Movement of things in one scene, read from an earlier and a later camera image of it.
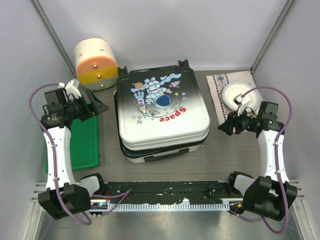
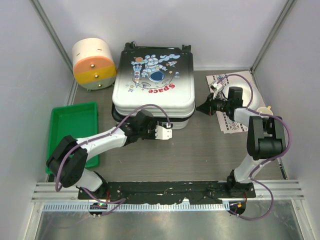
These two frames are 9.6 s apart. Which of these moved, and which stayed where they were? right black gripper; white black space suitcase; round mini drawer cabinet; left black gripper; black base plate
Moved: left black gripper; right black gripper; white black space suitcase
Stayed: round mini drawer cabinet; black base plate
